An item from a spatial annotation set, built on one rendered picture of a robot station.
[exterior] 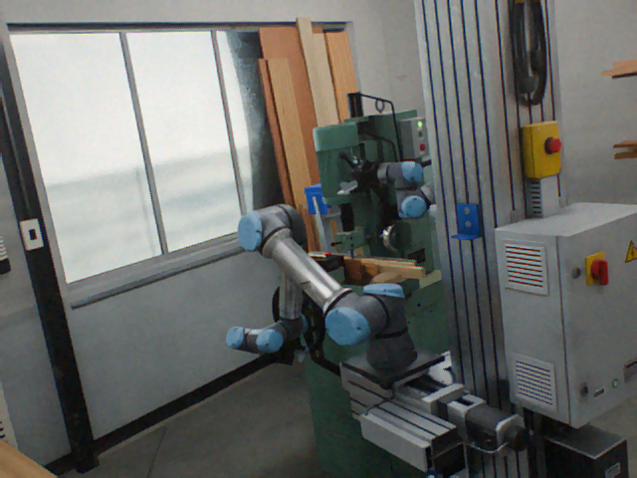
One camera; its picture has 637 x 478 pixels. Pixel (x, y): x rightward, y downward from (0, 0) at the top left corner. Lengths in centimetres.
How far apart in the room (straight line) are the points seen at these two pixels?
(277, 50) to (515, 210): 282
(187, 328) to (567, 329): 263
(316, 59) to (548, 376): 319
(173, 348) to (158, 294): 33
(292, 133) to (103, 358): 175
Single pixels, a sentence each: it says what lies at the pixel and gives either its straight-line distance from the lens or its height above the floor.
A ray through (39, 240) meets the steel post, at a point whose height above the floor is 117.
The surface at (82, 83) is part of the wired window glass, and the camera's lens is 363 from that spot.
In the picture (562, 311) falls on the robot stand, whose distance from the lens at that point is 162.
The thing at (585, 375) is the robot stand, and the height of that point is 88.
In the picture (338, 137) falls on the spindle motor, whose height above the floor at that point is 146.
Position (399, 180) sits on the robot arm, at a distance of 228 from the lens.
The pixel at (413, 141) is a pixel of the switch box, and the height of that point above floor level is 139.
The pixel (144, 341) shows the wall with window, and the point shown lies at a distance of 372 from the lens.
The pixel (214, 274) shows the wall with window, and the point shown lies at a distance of 395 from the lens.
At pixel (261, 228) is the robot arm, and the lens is 196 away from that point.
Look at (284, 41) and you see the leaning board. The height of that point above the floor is 202.
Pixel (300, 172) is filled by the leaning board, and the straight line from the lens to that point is 420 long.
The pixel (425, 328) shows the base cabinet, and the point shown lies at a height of 63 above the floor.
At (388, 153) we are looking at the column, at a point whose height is 136.
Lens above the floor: 158
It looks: 11 degrees down
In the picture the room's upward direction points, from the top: 8 degrees counter-clockwise
